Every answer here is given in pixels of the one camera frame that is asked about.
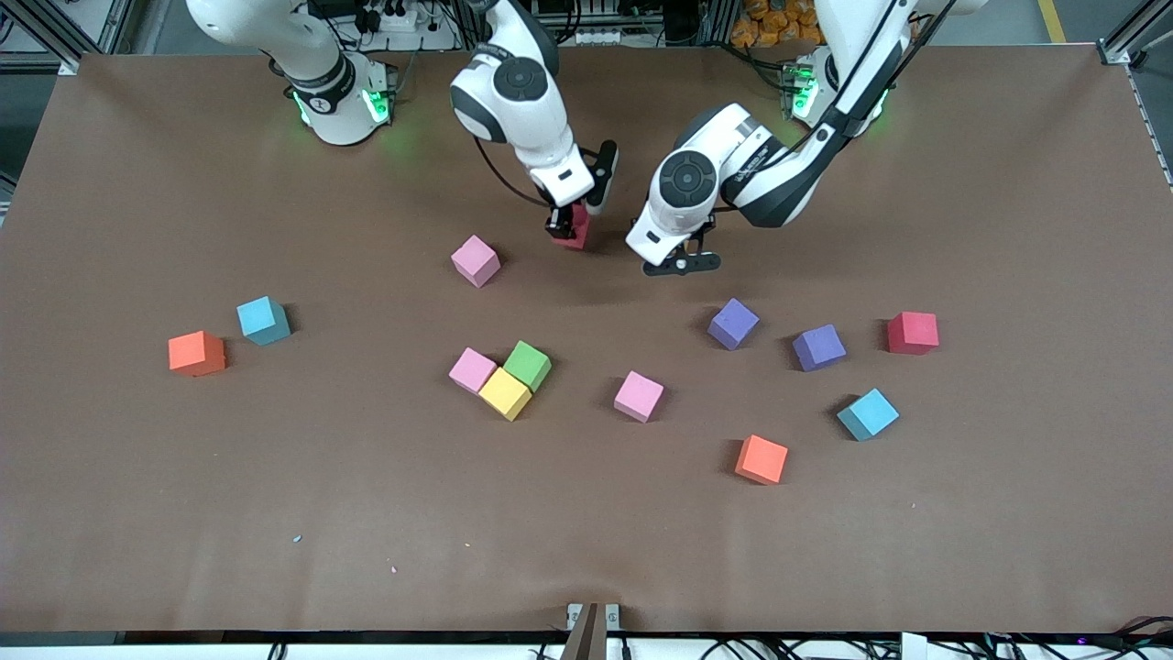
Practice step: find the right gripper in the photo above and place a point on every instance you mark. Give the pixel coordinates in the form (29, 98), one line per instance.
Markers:
(558, 223)

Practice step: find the crimson foam cube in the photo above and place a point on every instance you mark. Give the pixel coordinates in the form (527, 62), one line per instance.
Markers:
(580, 235)
(913, 333)

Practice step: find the purple foam cube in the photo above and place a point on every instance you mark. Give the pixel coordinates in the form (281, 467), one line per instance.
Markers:
(818, 347)
(733, 323)

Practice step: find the pink foam cube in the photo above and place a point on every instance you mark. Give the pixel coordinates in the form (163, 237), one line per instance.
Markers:
(472, 370)
(476, 260)
(639, 396)

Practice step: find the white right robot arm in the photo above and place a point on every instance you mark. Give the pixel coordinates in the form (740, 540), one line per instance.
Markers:
(520, 80)

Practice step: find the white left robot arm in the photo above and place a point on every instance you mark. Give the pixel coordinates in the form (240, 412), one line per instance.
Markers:
(687, 176)

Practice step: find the green foam cube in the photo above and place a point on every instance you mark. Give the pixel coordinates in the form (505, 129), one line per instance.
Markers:
(527, 365)

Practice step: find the yellow foam cube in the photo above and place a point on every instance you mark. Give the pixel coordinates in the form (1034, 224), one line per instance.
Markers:
(505, 393)

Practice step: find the orange foam cube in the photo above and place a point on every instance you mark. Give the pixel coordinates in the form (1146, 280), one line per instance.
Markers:
(761, 459)
(197, 353)

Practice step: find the black equipment rack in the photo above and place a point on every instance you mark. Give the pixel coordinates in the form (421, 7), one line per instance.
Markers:
(660, 23)

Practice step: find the blue foam cube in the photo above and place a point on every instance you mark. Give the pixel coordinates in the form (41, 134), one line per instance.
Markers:
(868, 414)
(263, 320)

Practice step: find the white power strip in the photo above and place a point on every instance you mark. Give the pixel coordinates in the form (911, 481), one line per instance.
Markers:
(403, 20)

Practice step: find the orange snack bags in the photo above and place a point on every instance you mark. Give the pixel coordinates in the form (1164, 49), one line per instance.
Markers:
(774, 26)

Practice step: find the metal table edge bracket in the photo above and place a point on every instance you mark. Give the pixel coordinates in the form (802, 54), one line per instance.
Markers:
(612, 614)

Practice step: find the brown mounting post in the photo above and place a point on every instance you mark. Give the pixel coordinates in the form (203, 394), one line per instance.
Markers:
(585, 637)

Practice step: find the aluminium frame profile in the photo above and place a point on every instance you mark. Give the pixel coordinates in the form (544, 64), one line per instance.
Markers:
(1113, 53)
(66, 64)

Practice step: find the aluminium table side rail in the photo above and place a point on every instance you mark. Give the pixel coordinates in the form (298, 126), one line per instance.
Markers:
(1156, 137)

